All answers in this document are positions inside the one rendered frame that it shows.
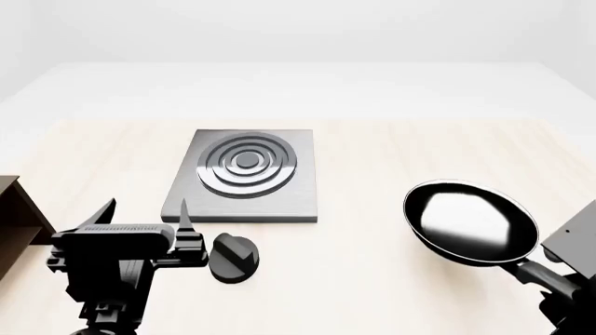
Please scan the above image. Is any grey square stove plate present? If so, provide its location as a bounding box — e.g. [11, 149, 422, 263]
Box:
[160, 128, 319, 225]

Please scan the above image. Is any round ringed stove burner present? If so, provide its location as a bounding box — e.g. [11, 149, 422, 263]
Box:
[196, 131, 299, 198]

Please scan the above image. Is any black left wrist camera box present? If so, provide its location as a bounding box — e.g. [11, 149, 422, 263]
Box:
[61, 222, 177, 254]

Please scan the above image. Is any black frying pan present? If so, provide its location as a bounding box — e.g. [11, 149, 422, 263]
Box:
[402, 179, 584, 302]

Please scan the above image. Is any black round stove knob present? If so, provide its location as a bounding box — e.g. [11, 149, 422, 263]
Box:
[209, 232, 262, 285]

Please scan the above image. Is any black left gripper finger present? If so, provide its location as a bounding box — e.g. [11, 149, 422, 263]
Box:
[69, 197, 117, 233]
[168, 197, 210, 268]

